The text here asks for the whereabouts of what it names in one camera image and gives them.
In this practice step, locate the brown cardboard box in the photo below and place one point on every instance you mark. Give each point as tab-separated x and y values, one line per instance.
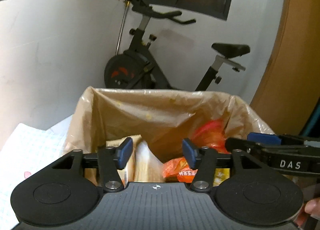
82	125

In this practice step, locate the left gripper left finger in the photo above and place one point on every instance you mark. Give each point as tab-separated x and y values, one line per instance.
110	161

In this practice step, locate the black exercise bike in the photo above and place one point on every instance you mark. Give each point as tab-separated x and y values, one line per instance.
137	68

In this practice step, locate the metal pole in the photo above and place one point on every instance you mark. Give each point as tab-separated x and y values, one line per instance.
126	9

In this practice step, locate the yellow snack bag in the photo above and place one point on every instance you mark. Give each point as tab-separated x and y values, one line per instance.
221	174

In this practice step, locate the blue plaid bed sheet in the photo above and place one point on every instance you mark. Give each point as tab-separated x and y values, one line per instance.
26	151

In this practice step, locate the beige orange snack bar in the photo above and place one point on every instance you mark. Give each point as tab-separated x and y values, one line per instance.
128	173

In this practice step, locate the clear plastic box liner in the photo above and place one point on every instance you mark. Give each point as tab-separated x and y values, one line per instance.
162	115

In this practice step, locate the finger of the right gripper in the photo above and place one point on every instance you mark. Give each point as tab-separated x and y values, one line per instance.
285	139
247	146

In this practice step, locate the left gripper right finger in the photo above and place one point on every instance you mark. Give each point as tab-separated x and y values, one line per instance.
203	160

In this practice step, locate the red snack pouch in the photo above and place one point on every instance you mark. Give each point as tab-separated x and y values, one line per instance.
212	135

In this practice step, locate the floral pastel snack bag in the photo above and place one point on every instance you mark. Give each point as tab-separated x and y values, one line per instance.
148	168

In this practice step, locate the person right hand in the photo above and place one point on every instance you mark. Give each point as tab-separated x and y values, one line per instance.
311	208

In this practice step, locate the orange chip bag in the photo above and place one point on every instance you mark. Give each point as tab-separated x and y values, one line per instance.
178	170

